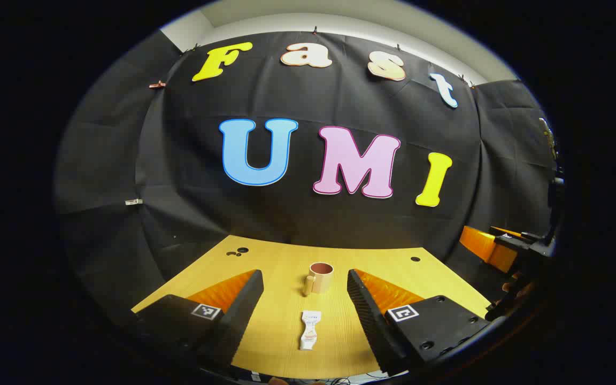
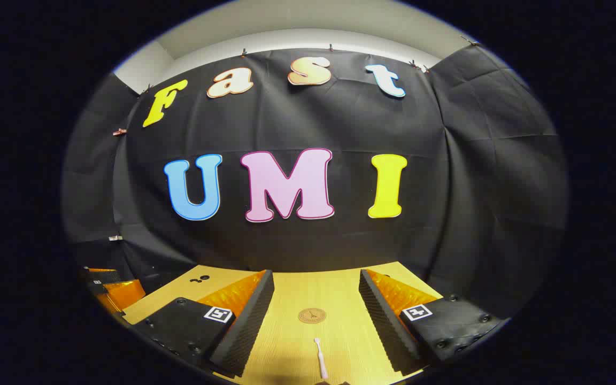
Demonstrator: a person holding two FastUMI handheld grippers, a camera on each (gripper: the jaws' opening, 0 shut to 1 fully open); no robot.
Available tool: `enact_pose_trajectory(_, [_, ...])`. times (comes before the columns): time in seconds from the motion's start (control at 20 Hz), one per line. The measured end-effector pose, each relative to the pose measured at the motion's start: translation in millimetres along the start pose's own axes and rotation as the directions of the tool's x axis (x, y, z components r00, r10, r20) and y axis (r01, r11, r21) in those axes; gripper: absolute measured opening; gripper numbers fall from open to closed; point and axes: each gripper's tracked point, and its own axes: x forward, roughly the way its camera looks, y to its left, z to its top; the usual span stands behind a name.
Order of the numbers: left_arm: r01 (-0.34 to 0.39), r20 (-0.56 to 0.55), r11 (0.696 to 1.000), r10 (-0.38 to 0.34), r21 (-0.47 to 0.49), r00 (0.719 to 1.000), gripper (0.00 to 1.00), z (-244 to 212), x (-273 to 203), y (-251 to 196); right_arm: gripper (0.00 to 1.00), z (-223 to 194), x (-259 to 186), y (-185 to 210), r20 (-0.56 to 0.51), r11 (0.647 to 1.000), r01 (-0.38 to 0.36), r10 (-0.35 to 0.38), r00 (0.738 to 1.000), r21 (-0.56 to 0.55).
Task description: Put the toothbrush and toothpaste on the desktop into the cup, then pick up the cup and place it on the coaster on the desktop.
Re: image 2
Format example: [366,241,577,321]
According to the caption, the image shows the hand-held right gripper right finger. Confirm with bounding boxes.
[358,268,504,374]

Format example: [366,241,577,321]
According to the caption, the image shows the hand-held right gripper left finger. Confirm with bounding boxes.
[133,269,276,378]

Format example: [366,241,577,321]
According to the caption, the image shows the round cork coaster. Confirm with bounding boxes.
[298,307,327,325]

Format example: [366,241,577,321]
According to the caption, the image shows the pink toothbrush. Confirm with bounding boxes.
[314,337,329,380]

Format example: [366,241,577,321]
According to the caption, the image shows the wooden desktop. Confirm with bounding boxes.
[122,261,444,385]

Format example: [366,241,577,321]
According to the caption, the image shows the black backdrop cloth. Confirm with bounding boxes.
[62,43,571,321]

